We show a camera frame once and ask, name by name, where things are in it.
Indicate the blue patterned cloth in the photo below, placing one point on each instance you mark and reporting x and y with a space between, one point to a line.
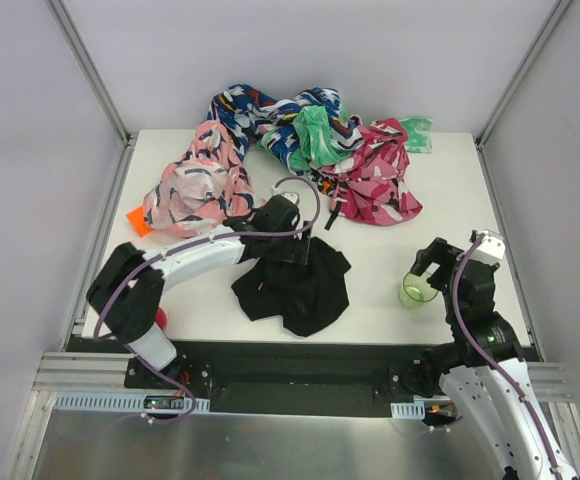
248 113

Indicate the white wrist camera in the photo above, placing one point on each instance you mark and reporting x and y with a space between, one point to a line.
291 196
489 247

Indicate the green transparent cup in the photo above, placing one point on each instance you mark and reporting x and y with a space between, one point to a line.
416 291

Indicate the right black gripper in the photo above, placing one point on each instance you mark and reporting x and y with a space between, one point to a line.
433 257

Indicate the white cable duct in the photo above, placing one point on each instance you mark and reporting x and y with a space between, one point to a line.
414 410
129 403

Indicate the aluminium frame post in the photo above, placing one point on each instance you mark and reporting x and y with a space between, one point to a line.
79 50
546 31

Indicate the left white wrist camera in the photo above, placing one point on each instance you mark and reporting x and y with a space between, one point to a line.
291 196

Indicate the orange cube block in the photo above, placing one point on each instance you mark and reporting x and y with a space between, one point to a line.
137 221

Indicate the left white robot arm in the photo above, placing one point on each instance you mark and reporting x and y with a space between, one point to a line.
127 291

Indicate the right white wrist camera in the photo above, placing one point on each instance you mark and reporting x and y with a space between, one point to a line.
489 247

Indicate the light pink bird-print cloth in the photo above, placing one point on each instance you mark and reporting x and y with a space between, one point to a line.
207 186

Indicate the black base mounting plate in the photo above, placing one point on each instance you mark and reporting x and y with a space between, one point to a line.
304 379

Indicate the right aluminium frame post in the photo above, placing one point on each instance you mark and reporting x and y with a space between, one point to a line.
546 31

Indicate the right white cable duct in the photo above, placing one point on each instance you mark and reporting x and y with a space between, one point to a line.
414 410

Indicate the left white cable duct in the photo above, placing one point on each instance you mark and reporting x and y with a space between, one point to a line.
129 403

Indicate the left aluminium frame post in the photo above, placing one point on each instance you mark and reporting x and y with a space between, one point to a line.
79 50

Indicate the black cloth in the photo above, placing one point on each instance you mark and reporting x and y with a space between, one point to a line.
308 297

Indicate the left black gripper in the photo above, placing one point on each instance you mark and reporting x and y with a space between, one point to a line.
295 248

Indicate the green white cloth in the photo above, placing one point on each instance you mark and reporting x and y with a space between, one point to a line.
318 137

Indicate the magenta pink camo cloth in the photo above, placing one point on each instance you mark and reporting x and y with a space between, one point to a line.
369 186

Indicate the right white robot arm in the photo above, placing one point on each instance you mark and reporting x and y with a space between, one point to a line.
483 370

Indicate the red apple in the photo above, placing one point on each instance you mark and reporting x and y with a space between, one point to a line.
161 319

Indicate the aluminium front rail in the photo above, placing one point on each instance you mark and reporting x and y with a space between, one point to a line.
76 371

